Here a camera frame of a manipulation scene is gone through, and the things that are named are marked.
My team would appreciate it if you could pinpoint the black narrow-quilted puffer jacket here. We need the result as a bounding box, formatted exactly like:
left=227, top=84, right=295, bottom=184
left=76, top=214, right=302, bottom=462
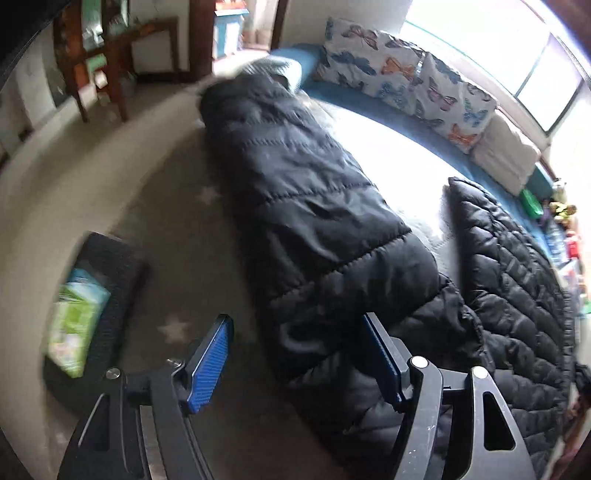
left=445, top=176, right=578, bottom=476

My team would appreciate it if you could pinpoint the plain beige pillow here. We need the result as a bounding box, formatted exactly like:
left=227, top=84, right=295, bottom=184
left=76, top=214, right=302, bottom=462
left=471, top=113, right=542, bottom=197

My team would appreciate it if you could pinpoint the blue covered sofa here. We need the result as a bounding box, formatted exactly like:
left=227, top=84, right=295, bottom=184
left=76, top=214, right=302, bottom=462
left=270, top=44, right=573, bottom=278

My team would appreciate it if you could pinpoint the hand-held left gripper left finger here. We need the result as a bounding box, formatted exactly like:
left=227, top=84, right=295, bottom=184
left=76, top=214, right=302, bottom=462
left=58, top=314, right=235, bottom=480

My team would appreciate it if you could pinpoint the black wide-quilted puffer jacket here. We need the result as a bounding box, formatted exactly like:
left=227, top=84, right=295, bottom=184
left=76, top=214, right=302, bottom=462
left=198, top=74, right=495, bottom=467

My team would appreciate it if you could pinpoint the blue and white cabinet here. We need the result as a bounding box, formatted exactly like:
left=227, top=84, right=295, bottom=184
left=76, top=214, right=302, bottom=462
left=213, top=9, right=245, bottom=58

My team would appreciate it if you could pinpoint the wooden display cabinet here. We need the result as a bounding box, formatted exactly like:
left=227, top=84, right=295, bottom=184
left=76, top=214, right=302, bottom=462
left=53, top=0, right=134, bottom=51

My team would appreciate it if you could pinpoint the dark wooden side table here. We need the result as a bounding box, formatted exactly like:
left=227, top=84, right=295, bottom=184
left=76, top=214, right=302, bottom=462
left=60, top=17, right=181, bottom=123

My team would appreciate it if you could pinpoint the black wicker basket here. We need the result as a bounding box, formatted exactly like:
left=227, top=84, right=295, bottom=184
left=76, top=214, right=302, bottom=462
left=42, top=232, right=148, bottom=416

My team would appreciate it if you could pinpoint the patterned grey armrest towel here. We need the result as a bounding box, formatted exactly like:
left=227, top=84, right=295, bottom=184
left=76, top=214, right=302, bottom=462
left=240, top=58, right=303, bottom=90

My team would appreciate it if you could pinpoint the butterfly print pillow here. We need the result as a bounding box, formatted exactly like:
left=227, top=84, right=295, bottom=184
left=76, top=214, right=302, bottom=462
left=318, top=17, right=428, bottom=112
left=413, top=53, right=498, bottom=155

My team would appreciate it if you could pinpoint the green packet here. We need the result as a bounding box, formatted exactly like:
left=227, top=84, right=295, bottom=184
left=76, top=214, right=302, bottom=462
left=46, top=268, right=112, bottom=379

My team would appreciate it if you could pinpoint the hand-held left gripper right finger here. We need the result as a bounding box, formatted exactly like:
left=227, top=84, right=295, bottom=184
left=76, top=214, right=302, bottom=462
left=361, top=312, right=539, bottom=480

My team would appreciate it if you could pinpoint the brown plush toy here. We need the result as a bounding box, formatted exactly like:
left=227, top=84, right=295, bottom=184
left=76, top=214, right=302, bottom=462
left=549, top=196, right=578, bottom=224

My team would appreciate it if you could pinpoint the window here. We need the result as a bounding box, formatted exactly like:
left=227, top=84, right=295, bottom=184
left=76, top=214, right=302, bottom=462
left=406, top=0, right=585, bottom=134

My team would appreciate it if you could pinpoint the green plastic bowl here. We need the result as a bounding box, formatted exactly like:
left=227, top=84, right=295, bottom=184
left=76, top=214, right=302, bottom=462
left=519, top=188, right=546, bottom=217

